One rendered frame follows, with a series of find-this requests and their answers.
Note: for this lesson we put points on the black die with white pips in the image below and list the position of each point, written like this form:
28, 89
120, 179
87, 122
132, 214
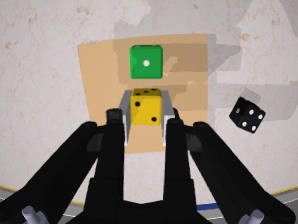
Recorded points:
247, 115

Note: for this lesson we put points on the yellow die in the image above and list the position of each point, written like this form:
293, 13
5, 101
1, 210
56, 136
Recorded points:
146, 106

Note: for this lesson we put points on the tan mat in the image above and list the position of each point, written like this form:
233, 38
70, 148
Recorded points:
105, 70

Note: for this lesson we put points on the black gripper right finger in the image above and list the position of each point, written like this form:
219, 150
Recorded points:
239, 196

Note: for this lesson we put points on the green die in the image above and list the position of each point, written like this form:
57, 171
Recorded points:
146, 62

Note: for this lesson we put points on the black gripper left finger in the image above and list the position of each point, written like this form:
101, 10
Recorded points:
46, 196

